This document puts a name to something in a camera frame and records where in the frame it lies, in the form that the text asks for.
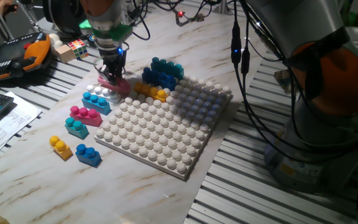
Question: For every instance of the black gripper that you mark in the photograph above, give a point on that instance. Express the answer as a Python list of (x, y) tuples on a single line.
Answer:
[(113, 57)]

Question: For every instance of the pink four-stud block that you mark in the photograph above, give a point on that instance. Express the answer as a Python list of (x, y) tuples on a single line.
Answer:
[(123, 87)]

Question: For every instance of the yellow four-stud block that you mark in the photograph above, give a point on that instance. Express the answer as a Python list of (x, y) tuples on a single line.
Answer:
[(152, 92)]

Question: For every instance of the blue four-stud block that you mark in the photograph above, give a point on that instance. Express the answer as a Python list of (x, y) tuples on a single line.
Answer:
[(163, 81)]

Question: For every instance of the teal four-stud block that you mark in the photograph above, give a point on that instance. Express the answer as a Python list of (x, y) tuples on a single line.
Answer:
[(166, 67)]

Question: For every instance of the silver orange robot arm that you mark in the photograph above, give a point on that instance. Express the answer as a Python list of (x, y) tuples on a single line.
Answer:
[(291, 18)]

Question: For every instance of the person hand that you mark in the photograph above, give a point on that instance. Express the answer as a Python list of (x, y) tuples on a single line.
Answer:
[(2, 6)]

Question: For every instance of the white four-stud block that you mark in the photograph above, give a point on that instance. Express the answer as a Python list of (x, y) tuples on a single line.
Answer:
[(101, 92)]

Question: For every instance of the light blue three-stud block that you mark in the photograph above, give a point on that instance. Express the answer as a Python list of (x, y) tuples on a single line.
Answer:
[(96, 105)]

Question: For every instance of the round black disc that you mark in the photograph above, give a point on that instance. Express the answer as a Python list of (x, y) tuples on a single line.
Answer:
[(91, 40)]

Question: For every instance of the Rubik's cube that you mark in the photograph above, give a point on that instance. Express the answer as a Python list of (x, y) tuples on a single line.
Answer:
[(79, 49)]

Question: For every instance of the magenta three-stud block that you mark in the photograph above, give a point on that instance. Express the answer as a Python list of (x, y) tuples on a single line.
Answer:
[(87, 118)]

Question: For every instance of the wooden cube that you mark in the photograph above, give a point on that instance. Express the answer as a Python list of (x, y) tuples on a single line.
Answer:
[(64, 53)]

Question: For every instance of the white rounded figurine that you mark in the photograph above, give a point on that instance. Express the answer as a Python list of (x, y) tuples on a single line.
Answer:
[(54, 40)]

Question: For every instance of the teal two-stud block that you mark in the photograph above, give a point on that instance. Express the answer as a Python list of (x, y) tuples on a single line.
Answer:
[(77, 130)]

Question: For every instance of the black filament spool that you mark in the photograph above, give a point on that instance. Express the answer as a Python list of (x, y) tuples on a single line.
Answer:
[(64, 15)]

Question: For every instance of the white studded baseplate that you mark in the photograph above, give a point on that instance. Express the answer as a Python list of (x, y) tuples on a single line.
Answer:
[(154, 137)]

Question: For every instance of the blue two-stud block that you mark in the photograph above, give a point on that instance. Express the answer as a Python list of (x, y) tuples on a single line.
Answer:
[(89, 157)]

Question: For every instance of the small adapter with red light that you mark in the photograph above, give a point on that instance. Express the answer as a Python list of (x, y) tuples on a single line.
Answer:
[(182, 17)]

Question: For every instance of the yellow two-stud block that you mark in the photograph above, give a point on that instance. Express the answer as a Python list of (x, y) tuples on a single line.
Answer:
[(62, 151)]

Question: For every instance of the black orange teach pendant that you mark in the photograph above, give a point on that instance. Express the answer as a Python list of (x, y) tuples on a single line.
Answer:
[(11, 59)]

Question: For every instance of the printed paper sheets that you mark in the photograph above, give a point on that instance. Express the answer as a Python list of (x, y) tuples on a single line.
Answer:
[(11, 124)]

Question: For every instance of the marble pattern board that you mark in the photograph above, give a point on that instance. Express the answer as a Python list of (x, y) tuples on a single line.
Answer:
[(73, 193)]

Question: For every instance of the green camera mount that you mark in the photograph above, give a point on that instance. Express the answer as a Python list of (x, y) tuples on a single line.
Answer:
[(120, 31)]

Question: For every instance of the aluminium profile post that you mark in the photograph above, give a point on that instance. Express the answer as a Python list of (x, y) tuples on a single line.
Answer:
[(223, 7)]

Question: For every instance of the shiny metal bracket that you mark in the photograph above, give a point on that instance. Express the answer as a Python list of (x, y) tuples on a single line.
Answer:
[(281, 81)]

